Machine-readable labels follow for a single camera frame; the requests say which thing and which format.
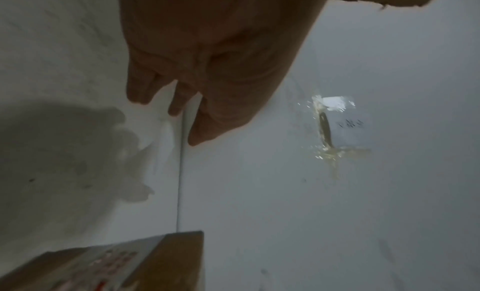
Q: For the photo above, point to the person's left hand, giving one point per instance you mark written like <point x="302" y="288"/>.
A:
<point x="221" y="40"/>

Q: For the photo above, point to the clear plastic bag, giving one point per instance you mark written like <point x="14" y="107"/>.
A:
<point x="348" y="129"/>

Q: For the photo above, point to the brown cardboard box with label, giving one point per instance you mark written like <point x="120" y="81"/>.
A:
<point x="165" y="260"/>

